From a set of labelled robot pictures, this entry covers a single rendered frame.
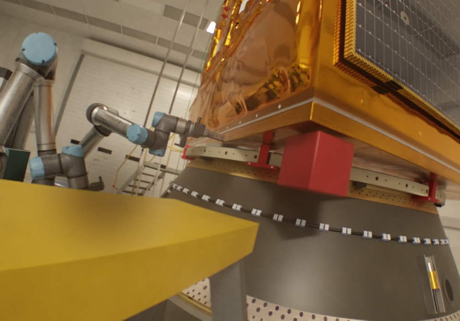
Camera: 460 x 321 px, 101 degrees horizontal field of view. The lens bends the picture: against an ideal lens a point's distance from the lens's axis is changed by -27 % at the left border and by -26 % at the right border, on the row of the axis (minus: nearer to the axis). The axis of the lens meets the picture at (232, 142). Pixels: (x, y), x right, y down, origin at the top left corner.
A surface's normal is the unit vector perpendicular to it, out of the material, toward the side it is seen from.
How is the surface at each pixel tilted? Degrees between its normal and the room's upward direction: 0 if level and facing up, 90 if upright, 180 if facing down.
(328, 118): 90
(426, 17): 90
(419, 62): 90
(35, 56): 82
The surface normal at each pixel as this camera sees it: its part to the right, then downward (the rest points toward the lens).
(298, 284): -0.12, -0.64
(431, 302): -0.95, -0.26
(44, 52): 0.66, -0.11
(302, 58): -0.29, -0.23
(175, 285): 0.91, 0.15
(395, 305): 0.17, -0.58
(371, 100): 0.25, 0.00
